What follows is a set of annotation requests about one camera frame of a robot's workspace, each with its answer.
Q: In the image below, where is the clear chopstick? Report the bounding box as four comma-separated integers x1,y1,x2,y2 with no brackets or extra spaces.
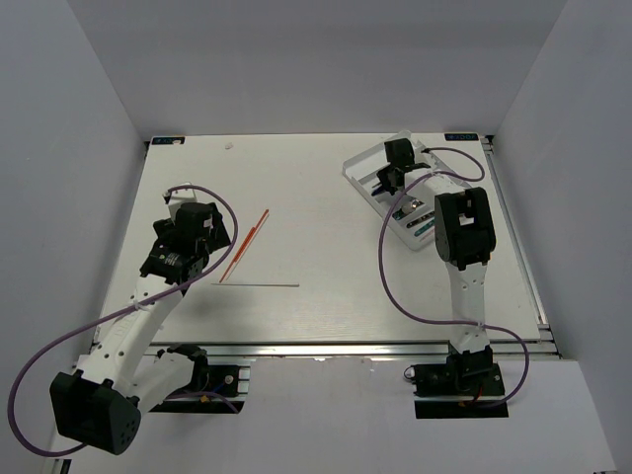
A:
213,282,300,288

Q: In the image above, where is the teal handled silver fork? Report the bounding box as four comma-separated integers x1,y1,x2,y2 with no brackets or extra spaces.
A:
414,221,435,236

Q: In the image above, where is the black handled silver fork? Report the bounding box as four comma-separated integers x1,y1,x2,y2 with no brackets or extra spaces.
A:
406,212,435,229

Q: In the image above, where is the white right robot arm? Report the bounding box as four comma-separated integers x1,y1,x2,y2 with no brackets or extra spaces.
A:
376,138,497,356

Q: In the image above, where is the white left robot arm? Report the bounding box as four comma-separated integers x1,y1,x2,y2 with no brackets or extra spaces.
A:
49,198,230,455

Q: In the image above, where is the blue label sticker right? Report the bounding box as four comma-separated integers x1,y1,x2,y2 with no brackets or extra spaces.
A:
444,132,479,142

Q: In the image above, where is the blue label sticker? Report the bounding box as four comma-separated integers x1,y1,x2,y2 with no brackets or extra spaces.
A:
444,132,479,142
150,136,186,146

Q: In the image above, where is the white compartment cutlery tray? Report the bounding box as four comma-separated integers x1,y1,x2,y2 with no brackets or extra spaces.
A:
343,130,450,251

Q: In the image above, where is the orange chopstick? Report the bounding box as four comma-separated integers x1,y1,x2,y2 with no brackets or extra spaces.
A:
233,226,257,262
218,208,270,283

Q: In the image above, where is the blue label sticker left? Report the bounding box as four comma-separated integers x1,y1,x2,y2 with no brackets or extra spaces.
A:
150,136,186,146

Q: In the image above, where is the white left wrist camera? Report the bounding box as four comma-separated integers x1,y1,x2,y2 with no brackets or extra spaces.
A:
163,182,198,221

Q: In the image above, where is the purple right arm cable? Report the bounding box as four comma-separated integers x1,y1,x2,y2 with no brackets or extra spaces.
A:
378,145,533,411

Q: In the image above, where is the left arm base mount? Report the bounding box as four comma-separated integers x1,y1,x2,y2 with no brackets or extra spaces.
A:
149,344,251,415

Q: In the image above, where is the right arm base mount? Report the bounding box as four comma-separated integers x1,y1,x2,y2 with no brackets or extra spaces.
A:
403,347,509,420

